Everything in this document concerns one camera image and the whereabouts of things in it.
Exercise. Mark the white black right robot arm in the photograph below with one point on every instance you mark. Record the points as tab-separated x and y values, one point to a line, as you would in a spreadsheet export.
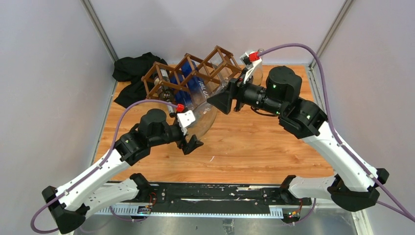
354	185

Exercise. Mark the dark green wine bottle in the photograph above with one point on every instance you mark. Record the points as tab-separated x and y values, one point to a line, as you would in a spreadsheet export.
165	93

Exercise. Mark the aluminium table edge rail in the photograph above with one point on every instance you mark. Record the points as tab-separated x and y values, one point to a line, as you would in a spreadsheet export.
317	92

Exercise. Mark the blue clear bottle lower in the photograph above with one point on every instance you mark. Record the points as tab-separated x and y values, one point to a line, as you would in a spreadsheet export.
182	97

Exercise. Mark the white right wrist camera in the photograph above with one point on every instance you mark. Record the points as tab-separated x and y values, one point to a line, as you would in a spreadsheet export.
253	72

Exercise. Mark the black cloth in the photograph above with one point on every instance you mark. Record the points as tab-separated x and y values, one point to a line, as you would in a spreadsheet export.
131	70

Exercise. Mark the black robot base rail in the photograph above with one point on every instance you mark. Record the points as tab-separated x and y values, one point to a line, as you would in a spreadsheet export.
212	200

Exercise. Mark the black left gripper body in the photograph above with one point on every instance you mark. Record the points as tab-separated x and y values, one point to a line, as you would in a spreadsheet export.
177	135

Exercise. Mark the clear plain glass bottle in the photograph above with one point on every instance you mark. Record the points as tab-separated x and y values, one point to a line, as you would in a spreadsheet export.
205	115

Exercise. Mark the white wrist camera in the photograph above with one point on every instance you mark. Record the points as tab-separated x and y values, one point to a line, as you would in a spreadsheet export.
185	120
253	72

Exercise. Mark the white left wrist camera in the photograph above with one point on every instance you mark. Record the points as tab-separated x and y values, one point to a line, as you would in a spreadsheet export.
185	120

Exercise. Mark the brown wooden wine rack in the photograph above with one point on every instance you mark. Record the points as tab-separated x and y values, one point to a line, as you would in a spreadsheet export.
189	66

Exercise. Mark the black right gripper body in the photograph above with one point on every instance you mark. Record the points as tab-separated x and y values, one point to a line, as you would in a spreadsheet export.
237	88

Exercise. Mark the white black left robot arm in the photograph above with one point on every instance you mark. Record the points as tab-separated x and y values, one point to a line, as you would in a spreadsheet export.
72	203

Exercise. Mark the clear bottle with black label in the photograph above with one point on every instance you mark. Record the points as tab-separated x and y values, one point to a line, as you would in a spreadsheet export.
224	76

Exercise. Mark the blue clear bottle lettered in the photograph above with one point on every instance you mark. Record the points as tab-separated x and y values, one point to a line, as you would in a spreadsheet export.
199	92

